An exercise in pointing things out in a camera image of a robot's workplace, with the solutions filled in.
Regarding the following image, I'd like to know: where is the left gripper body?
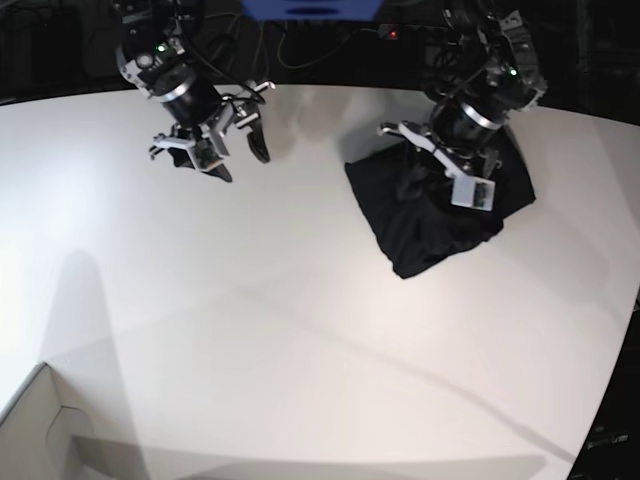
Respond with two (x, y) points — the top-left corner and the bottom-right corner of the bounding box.
(377, 121), (496, 185)

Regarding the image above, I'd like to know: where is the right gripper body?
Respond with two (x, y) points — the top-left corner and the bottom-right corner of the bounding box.
(149, 79), (275, 160)

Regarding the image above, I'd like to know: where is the black t-shirt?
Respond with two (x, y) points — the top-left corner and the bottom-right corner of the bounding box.
(345, 130), (536, 279)

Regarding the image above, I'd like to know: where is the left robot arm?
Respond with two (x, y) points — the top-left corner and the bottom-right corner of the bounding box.
(403, 1), (547, 190)

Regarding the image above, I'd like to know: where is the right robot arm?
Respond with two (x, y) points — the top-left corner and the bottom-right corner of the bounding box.
(112, 1), (275, 183)

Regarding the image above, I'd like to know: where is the blue box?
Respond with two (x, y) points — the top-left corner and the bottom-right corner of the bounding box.
(241, 0), (382, 21)

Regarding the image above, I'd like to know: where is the black power strip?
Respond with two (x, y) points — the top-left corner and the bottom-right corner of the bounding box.
(376, 23), (460, 44)

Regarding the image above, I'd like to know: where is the white cardboard box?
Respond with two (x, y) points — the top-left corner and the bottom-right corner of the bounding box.
(1, 363), (92, 479)

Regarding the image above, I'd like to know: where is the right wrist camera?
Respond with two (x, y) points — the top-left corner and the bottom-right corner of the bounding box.
(187, 138), (224, 173)

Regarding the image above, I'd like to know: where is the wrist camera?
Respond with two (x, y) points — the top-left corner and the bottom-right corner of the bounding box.
(187, 138), (224, 173)
(450, 175), (496, 212)

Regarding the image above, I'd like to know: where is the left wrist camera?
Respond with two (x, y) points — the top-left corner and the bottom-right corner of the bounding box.
(450, 175), (496, 212)

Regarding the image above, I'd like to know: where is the grey looped cable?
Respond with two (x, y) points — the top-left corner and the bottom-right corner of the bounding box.
(214, 14), (351, 71)

